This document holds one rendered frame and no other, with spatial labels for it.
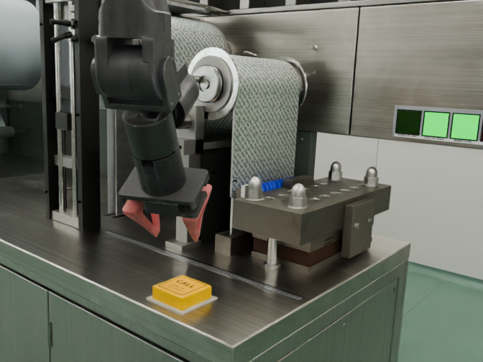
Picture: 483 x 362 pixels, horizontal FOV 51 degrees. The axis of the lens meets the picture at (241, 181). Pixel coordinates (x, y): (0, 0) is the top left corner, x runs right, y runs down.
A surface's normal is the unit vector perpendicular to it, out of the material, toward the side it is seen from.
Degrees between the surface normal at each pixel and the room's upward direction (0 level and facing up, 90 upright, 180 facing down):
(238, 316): 0
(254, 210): 90
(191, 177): 30
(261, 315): 0
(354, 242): 90
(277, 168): 90
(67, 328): 90
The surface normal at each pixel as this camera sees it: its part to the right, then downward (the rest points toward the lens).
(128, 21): -0.26, 0.24
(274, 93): 0.78, 0.15
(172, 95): 0.97, 0.09
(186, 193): -0.09, -0.77
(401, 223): -0.63, 0.12
